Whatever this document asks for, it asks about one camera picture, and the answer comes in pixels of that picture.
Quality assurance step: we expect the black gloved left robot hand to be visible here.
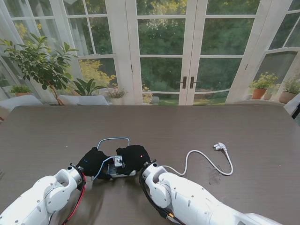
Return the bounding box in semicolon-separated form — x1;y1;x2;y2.
76;147;113;181

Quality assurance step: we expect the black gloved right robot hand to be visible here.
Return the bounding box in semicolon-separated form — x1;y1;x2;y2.
116;145;151;176

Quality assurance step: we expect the light blue USB cable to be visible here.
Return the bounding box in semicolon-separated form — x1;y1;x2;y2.
92;137;131;181

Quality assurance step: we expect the white power strip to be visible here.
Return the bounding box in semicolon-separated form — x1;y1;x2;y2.
105;164;136;178

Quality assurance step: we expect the printed garden window backdrop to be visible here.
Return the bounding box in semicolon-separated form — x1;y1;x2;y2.
0;0;300;106

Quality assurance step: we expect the white panel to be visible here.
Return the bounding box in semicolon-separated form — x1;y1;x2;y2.
283;92;300;120

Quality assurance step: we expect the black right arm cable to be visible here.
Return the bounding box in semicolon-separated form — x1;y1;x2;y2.
138;161;179;225

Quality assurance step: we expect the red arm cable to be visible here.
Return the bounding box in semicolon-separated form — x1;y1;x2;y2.
61;172;87;225

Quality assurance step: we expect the white power cord with plug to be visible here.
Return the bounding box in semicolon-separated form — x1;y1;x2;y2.
161;142;234;176

